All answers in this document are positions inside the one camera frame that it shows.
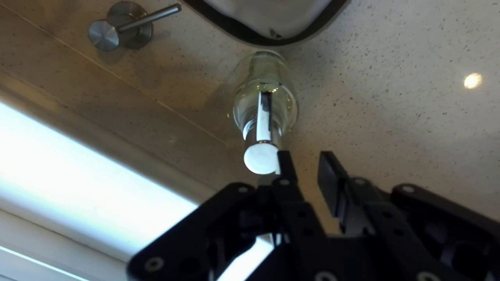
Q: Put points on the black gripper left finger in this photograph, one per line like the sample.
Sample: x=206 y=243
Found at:
x=287 y=166

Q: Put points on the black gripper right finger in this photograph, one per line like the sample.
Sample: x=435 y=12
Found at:
x=334 y=182

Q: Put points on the chrome built-in dispenser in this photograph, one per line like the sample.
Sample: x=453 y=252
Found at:
x=128 y=26

